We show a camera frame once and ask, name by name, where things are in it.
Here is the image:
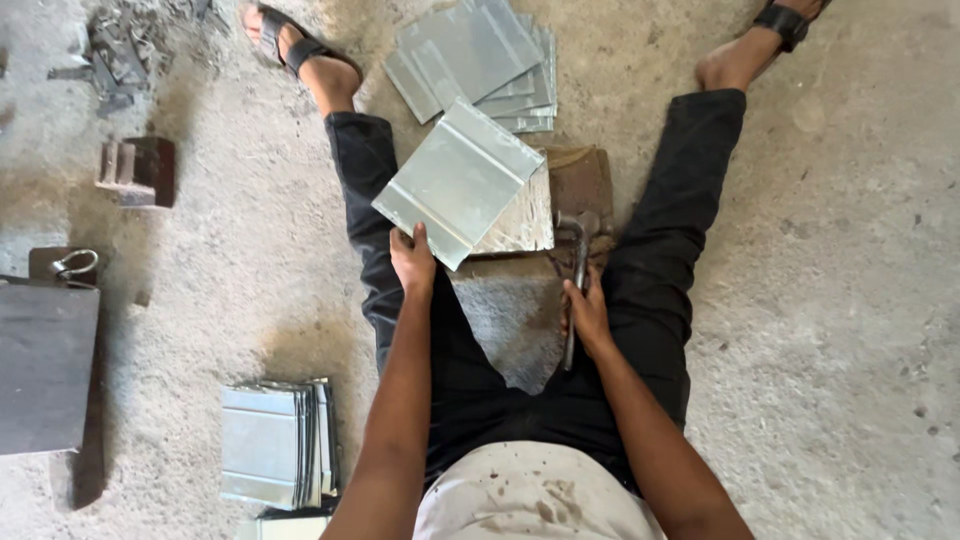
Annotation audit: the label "worn metal anvil block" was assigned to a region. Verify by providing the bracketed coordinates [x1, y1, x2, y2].
[469, 159, 556, 256]

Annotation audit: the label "person's black trousers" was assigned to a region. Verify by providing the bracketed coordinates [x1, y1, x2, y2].
[324, 87, 748, 498]

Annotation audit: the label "brown metal block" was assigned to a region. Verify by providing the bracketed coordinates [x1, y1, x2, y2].
[94, 135, 177, 210]

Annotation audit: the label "person's right hand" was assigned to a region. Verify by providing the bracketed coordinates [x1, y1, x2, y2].
[560, 264, 615, 360]

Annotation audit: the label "metal ring shackle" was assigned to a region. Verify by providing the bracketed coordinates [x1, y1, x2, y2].
[49, 248, 100, 283]

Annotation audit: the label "steel hammer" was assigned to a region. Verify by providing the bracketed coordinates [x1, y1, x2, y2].
[554, 210, 602, 372]

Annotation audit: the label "dark grey metal box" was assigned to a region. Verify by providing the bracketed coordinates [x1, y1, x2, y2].
[0, 274, 102, 456]

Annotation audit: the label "person's foot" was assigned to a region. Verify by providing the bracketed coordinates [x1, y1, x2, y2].
[241, 2, 364, 120]
[693, 0, 826, 93]

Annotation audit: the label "person's left hand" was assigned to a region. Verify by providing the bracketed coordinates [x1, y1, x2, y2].
[389, 222, 438, 298]

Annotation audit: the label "pile of flat metal sheets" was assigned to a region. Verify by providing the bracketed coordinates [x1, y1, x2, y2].
[383, 0, 559, 135]

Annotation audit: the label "rusty brown base block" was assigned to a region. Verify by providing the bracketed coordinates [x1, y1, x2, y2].
[541, 145, 618, 280]

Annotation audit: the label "grey sheet metal panel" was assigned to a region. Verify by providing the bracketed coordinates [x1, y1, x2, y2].
[371, 98, 546, 272]

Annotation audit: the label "person's black sandal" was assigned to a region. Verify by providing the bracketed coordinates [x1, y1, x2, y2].
[752, 0, 834, 54]
[253, 3, 366, 85]

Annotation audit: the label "stack of folded metal panels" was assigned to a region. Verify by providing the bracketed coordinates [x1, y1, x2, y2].
[219, 377, 340, 512]

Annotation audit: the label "person's right black sandal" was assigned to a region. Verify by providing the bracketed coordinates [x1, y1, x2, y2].
[752, 0, 834, 54]

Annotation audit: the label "person's left foot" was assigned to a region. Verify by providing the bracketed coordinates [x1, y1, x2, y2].
[241, 2, 364, 120]

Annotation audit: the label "person's stained white shirt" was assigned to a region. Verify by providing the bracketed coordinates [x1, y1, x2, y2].
[411, 440, 669, 540]

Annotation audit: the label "person's right foot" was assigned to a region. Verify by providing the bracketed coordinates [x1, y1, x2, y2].
[693, 0, 826, 93]

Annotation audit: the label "heap of metal scraps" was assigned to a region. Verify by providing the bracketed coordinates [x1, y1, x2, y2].
[46, 0, 226, 117]

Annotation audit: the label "person's left black sandal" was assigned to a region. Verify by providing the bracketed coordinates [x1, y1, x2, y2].
[253, 3, 366, 85]

